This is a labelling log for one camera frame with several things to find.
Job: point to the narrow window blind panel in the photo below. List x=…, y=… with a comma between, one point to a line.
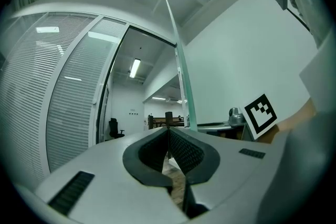
x=76, y=102

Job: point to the distant ceiling light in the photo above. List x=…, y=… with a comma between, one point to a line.
x=158, y=98

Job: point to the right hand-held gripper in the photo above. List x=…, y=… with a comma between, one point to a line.
x=260, y=118

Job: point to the round blind control knob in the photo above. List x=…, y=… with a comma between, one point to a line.
x=94, y=101

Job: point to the black office chair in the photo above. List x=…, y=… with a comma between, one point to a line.
x=113, y=128

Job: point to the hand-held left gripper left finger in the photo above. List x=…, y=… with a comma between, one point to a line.
x=105, y=186

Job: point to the person's right forearm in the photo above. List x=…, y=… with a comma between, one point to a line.
x=294, y=118

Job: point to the wide window blind panel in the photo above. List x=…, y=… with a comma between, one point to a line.
x=34, y=86

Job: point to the fluorescent ceiling light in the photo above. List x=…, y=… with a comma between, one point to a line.
x=135, y=68

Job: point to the dark wooden table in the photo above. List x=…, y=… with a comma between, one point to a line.
x=168, y=118

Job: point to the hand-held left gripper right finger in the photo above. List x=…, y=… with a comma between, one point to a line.
x=231, y=170

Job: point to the wall switch panel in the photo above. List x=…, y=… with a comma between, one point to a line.
x=133, y=113

